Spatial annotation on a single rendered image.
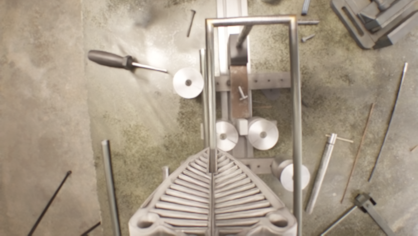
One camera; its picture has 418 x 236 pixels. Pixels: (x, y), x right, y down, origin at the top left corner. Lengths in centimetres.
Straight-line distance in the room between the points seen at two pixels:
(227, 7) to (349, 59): 29
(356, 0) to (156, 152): 55
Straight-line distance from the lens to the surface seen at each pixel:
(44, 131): 191
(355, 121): 48
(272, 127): 29
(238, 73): 28
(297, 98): 20
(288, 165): 33
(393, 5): 51
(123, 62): 38
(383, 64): 53
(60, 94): 176
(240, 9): 38
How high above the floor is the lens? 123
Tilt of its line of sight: 86 degrees down
